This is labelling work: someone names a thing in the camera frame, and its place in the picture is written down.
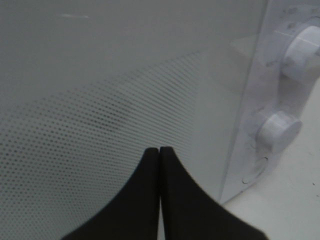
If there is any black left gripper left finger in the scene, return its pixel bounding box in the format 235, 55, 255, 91
63, 148, 160, 240

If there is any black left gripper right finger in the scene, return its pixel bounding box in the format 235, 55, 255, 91
159, 147, 268, 240

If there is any round white door button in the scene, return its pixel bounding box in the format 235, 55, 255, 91
242, 157, 269, 184

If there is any white timer knob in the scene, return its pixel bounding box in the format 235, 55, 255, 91
255, 110, 303, 154

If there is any white microwave door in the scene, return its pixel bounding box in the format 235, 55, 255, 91
0, 0, 268, 240

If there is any white microwave oven body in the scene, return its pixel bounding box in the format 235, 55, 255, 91
219, 0, 320, 203

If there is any upper white power knob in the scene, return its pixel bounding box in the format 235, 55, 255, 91
281, 25, 320, 83

